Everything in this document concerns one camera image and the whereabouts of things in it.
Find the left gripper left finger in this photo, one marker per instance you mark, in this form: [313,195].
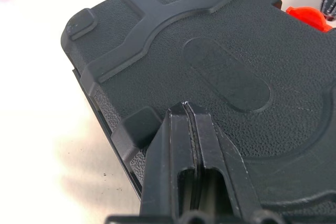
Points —
[162,161]

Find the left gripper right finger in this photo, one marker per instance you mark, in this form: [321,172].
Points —
[220,155]

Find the black plastic tool case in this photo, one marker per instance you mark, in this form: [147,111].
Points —
[236,51]

